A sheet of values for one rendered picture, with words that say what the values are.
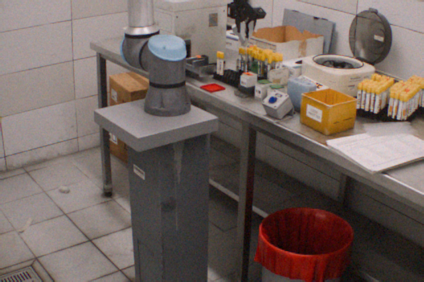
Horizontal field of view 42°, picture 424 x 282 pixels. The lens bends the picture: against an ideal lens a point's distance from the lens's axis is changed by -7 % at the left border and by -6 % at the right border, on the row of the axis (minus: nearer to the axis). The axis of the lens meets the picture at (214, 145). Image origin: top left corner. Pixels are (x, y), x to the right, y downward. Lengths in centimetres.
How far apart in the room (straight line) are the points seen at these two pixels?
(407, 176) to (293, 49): 95
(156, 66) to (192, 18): 65
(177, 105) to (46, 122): 196
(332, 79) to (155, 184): 74
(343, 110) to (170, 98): 54
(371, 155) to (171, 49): 67
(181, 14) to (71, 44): 138
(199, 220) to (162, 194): 20
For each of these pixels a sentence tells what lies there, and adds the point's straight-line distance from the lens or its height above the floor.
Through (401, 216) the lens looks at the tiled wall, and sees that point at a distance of 254.
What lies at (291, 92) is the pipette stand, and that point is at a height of 93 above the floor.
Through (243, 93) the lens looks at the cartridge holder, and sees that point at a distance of 212.
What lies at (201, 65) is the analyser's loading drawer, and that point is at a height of 92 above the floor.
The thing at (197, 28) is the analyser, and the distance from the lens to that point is 243.
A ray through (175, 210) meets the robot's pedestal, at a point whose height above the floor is 60.
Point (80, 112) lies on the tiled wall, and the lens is 377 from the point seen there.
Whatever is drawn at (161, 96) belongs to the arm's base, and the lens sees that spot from 182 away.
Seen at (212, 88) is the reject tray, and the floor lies 88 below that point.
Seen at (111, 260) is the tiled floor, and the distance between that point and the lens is 275.
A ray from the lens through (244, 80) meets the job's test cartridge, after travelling 213.
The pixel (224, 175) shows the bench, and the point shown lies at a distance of 289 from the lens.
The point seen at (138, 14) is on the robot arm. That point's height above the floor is 121.
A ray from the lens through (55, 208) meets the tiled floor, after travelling 321.
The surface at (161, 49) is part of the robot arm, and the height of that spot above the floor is 113.
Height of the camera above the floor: 158
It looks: 24 degrees down
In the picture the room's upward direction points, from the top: 1 degrees clockwise
